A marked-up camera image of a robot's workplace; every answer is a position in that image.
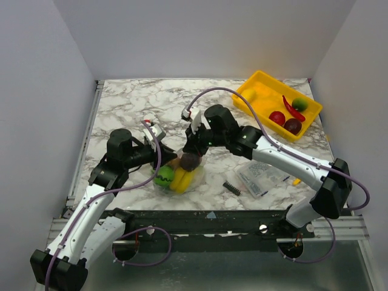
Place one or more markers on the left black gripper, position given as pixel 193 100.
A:
pixel 167 154

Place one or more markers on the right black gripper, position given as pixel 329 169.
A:
pixel 194 145

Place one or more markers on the brown toy kiwi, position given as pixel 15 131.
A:
pixel 174 163

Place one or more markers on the dark purple toy fruit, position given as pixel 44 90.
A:
pixel 189 161

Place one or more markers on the green toy watermelon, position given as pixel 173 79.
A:
pixel 165 176

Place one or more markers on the clear zip top bag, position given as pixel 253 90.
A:
pixel 166 190

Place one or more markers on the white toy cauliflower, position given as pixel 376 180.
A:
pixel 198 175

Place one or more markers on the yellow toy banana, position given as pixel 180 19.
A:
pixel 182 181

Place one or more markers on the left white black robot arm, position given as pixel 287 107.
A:
pixel 65 263

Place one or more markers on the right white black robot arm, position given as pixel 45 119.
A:
pixel 217 127

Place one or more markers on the clear bag of screws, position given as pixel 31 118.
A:
pixel 259 178

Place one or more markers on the black comb-like part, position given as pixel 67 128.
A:
pixel 231 188

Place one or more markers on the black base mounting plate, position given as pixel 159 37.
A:
pixel 157 231

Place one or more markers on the red toy apple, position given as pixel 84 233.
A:
pixel 278 117

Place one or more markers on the yellow plastic bin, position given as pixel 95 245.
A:
pixel 268 99

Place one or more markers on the dark red toy plum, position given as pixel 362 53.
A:
pixel 293 126

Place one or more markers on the small yellow object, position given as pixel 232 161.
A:
pixel 296 181

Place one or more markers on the red toy chili pepper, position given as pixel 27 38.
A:
pixel 293 111

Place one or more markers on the green yellow toy mango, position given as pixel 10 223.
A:
pixel 300 104

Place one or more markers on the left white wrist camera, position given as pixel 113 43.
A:
pixel 154 135

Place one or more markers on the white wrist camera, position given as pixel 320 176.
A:
pixel 154 135
pixel 193 116

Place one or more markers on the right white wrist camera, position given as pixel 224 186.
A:
pixel 193 116

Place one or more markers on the aluminium extrusion rail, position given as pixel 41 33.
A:
pixel 346 228

